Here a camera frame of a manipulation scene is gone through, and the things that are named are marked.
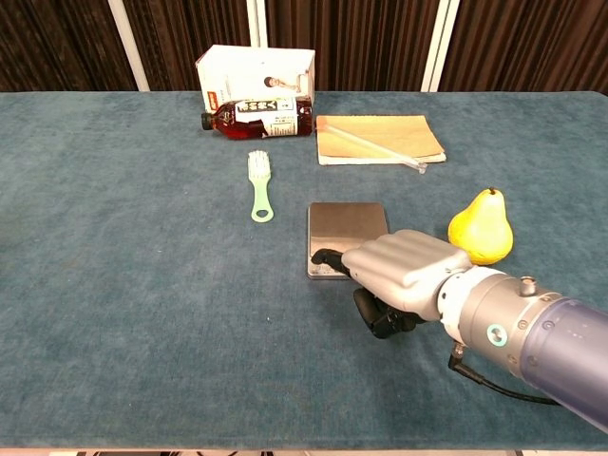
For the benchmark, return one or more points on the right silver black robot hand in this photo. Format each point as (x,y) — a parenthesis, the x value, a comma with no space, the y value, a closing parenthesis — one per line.
(408,266)

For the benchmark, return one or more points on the silver digital kitchen scale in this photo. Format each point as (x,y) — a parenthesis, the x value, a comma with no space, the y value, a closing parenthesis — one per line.
(342,223)

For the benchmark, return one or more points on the yellow pear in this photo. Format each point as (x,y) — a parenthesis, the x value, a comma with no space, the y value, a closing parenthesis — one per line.
(484,223)

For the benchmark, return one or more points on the right blue grey robot arm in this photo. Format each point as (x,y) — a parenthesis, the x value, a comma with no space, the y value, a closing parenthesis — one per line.
(546,332)

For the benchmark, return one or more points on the clear plastic pen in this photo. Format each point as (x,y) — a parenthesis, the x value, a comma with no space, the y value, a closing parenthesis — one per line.
(370,145)

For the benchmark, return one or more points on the brown cover notebook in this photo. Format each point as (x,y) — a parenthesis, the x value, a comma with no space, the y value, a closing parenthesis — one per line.
(408,133)

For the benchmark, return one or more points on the light green plastic brush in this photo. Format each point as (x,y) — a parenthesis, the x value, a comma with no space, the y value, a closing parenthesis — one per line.
(259,166)

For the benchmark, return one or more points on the dark tea bottle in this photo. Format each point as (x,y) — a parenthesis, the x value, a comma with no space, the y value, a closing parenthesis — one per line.
(247,124)

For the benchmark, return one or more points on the dark pleated partition panel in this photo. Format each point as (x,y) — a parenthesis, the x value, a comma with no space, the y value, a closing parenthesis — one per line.
(356,43)
(190,28)
(52,43)
(532,43)

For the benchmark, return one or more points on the white cardboard box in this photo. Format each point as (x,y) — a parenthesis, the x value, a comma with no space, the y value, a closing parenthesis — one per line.
(247,71)

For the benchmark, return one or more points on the teal table cloth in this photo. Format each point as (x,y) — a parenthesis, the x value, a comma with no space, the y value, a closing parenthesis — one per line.
(142,309)

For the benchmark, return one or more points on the white partition post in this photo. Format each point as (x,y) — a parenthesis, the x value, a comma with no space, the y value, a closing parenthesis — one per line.
(129,47)
(439,47)
(258,24)

